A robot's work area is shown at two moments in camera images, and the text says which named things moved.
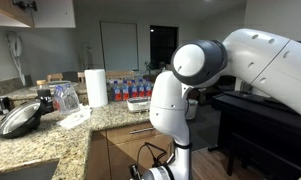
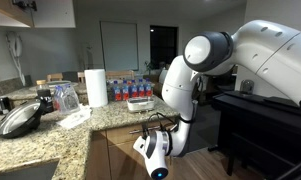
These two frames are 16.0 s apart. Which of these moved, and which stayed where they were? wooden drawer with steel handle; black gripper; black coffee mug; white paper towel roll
Moved: black gripper
Stayed: wooden drawer with steel handle; white paper towel roll; black coffee mug
